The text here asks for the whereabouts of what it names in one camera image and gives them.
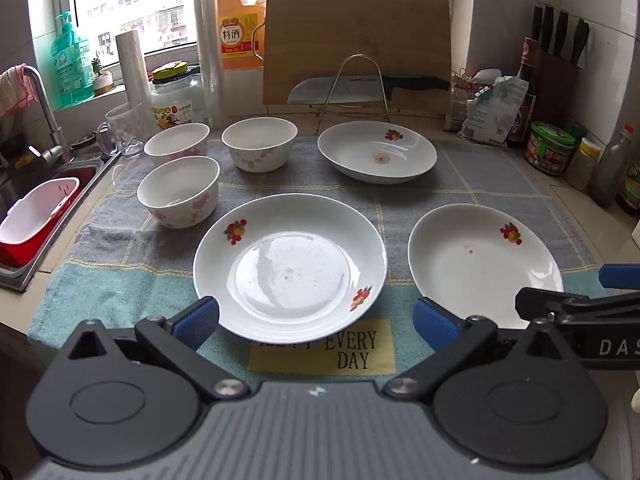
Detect metal faucet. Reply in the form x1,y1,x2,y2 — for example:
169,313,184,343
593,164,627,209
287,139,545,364
22,66,70,163

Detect white blue printed bag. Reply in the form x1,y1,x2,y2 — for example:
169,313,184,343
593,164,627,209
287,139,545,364
457,75,529,144

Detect grey bottle red cap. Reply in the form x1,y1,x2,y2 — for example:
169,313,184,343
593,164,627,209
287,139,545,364
590,125,637,208

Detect window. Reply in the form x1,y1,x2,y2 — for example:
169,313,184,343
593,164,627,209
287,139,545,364
70,0,416,56

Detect small potted plant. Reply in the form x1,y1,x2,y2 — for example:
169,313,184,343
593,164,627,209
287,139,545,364
91,57,116,96

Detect white bowl pink flowers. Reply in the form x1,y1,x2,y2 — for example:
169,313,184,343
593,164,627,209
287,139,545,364
137,155,221,229
144,122,210,159
221,117,298,173

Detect red white printed bag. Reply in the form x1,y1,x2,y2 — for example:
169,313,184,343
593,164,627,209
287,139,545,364
446,80,476,133

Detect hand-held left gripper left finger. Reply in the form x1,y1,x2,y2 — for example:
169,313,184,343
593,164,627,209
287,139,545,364
60,296,251,403

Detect pink cloth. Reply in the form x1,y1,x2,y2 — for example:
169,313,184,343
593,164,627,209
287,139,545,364
0,64,38,118

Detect bamboo cutting board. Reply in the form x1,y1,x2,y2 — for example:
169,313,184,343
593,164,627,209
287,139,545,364
262,0,452,107

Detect metal wire rack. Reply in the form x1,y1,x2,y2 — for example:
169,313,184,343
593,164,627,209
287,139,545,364
310,55,401,123

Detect large white fruit-print plate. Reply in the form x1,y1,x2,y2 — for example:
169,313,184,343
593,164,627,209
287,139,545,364
193,193,387,343

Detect green dish soap bottle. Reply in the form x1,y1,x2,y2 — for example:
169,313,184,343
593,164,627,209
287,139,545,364
51,12,95,109

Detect thin clear plastic wrap roll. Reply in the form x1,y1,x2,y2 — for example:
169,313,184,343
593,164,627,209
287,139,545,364
116,30,152,111

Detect clear glass mug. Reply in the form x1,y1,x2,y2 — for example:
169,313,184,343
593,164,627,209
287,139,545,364
96,102,147,159

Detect steel sink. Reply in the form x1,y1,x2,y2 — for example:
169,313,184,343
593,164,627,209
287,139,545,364
0,147,122,292

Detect dark wooden knife block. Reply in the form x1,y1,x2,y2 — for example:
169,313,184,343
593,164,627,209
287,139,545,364
522,37,582,113

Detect orange cooking wine jug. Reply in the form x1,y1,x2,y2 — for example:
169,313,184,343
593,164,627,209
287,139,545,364
216,0,267,72

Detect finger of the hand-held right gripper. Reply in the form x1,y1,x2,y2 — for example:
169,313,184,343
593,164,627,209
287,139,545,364
515,286,640,331
598,263,640,292

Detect tall clear plastic wrap roll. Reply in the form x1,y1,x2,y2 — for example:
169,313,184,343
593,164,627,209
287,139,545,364
194,0,227,129

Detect red white plastic basket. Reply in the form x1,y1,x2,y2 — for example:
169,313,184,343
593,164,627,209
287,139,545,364
0,177,81,268

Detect green-lid sauce jar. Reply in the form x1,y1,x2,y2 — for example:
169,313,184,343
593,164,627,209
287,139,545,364
524,121,576,177

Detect glass jar black yellow lid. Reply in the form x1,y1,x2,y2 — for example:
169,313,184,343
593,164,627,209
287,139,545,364
150,62,208,129

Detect white plate single fruit print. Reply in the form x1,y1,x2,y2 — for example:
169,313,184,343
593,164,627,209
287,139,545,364
407,203,565,331

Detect grey teal checked towel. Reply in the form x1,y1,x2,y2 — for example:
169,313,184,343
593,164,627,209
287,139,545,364
27,137,613,386

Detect black-handled kitchen knife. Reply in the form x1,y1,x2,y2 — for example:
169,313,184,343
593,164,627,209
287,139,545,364
287,75,450,107

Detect yellow-cap spice bottle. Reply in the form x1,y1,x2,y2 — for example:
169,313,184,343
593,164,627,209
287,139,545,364
566,137,602,192

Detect stained white fruit-print plate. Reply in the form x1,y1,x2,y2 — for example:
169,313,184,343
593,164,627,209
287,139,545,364
317,120,437,184

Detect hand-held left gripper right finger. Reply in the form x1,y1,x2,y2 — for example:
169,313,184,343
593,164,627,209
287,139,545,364
382,297,576,403

